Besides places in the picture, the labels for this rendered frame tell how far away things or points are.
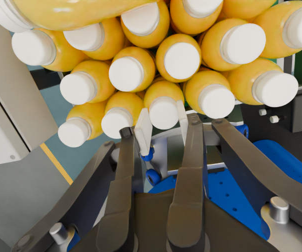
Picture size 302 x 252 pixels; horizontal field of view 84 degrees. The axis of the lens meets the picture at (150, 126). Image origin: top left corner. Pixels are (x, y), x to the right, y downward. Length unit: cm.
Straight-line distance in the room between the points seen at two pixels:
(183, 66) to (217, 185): 25
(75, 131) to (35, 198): 218
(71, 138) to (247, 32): 25
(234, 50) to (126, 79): 12
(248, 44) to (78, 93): 20
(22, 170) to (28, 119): 190
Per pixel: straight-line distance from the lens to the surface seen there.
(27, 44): 26
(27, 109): 33
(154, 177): 40
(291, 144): 159
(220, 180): 38
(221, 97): 22
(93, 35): 22
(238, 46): 22
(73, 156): 178
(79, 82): 23
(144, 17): 21
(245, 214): 33
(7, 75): 33
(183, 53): 20
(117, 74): 21
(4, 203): 275
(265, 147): 137
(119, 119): 23
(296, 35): 24
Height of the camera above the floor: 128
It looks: 66 degrees down
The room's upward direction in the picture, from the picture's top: 169 degrees counter-clockwise
